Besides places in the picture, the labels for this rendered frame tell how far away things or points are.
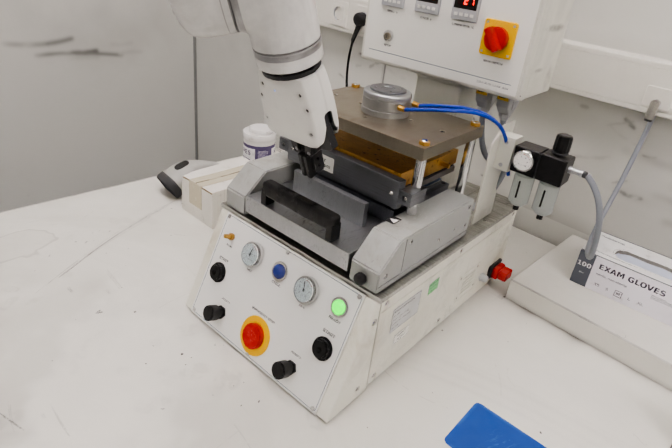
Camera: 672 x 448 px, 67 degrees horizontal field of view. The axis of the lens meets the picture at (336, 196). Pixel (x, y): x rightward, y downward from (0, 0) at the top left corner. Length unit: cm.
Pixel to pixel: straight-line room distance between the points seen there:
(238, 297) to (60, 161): 152
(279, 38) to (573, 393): 70
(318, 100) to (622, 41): 77
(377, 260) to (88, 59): 170
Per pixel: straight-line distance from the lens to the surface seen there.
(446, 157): 86
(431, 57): 94
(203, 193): 116
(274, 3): 58
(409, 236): 71
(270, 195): 79
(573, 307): 106
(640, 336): 106
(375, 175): 76
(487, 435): 83
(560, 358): 100
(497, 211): 101
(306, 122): 65
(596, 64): 121
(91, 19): 219
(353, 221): 78
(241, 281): 85
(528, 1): 87
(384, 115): 81
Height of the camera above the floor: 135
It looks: 26 degrees down
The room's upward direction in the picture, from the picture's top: 7 degrees clockwise
